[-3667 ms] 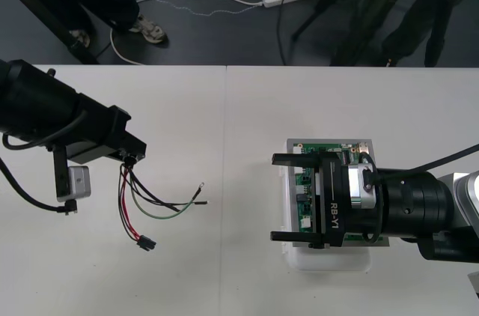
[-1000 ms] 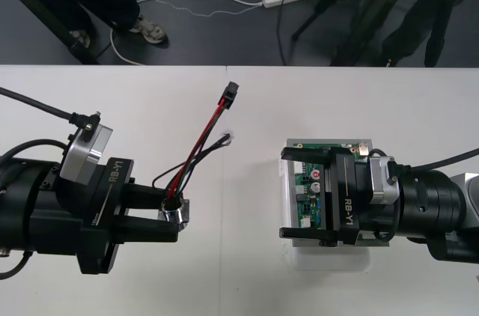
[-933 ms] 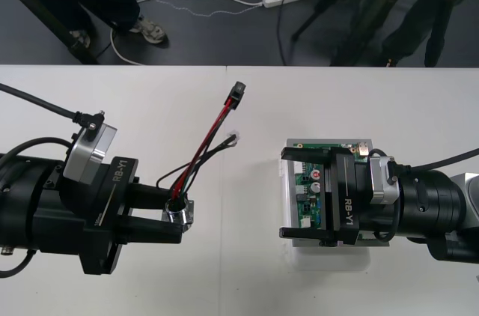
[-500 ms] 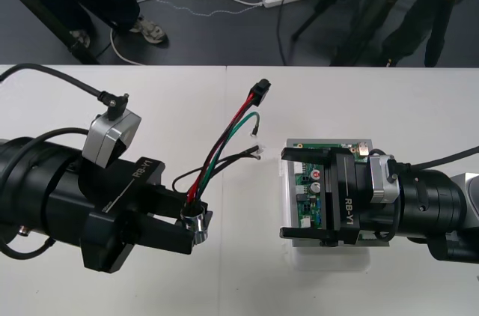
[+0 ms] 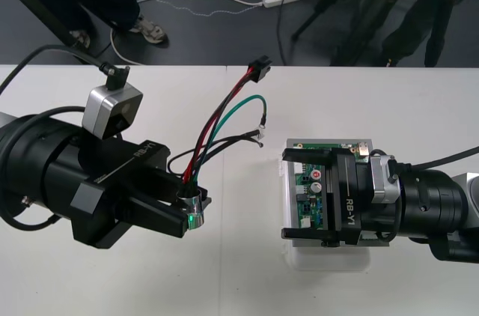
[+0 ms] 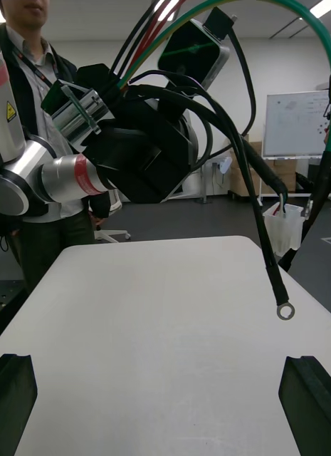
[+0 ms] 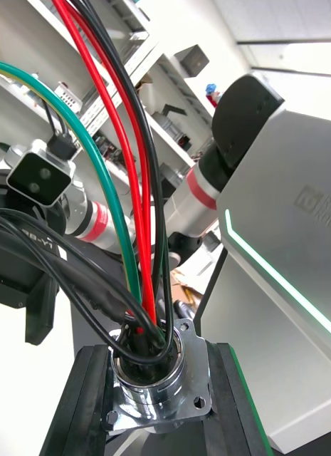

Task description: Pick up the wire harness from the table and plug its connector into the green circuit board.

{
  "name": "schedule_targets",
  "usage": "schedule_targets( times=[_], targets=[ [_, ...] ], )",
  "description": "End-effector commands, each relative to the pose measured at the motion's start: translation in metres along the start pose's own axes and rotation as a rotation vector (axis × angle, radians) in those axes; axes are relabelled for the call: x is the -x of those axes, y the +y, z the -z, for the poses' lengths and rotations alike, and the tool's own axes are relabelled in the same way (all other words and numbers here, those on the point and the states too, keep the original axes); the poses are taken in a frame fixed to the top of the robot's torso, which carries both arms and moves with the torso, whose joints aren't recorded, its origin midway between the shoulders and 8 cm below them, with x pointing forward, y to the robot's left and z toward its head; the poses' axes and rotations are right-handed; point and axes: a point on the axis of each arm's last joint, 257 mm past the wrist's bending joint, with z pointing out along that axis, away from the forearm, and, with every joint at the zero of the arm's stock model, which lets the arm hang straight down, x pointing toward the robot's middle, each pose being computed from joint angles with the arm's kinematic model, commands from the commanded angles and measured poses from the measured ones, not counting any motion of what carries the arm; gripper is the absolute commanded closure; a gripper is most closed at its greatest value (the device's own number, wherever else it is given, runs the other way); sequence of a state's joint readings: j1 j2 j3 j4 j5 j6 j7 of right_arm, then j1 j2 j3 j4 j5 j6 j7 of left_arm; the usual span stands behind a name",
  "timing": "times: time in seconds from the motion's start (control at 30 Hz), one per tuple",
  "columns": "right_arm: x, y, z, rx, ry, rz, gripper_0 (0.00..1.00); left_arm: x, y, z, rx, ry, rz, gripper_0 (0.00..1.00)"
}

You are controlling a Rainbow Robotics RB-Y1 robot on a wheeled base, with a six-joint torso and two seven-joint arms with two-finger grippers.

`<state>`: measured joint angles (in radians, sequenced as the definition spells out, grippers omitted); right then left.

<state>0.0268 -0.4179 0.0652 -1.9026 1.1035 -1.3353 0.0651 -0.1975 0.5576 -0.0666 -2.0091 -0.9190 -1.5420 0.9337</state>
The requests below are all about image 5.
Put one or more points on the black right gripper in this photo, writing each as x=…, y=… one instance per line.
x=348, y=196

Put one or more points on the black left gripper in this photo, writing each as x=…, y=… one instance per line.
x=112, y=188

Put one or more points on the silver and black right arm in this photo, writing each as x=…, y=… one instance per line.
x=430, y=200

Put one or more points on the silver and black left arm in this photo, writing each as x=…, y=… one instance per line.
x=37, y=151

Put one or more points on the black tripod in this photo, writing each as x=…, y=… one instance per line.
x=374, y=9

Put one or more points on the black slanted metal leg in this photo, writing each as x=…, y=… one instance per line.
x=45, y=16

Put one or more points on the green circuit board grey frame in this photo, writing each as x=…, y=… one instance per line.
x=310, y=196

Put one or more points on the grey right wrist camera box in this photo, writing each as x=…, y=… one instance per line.
x=379, y=181

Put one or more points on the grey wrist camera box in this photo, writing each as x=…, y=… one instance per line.
x=108, y=110
x=379, y=181

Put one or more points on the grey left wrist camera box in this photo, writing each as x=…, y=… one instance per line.
x=108, y=110

